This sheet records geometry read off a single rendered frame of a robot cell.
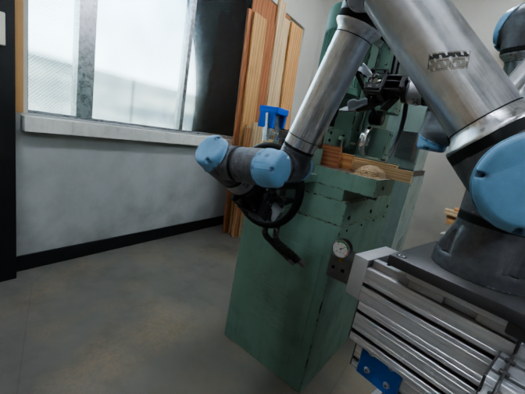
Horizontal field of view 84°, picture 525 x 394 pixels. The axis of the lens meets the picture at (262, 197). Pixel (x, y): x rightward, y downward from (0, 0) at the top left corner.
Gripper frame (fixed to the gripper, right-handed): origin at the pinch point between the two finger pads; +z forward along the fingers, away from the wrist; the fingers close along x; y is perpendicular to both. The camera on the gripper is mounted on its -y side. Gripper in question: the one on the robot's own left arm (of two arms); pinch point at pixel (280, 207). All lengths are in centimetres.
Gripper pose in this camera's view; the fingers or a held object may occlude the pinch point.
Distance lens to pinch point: 88.7
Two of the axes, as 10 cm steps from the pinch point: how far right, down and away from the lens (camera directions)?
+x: 7.7, 2.7, -5.8
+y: -4.6, 8.6, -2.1
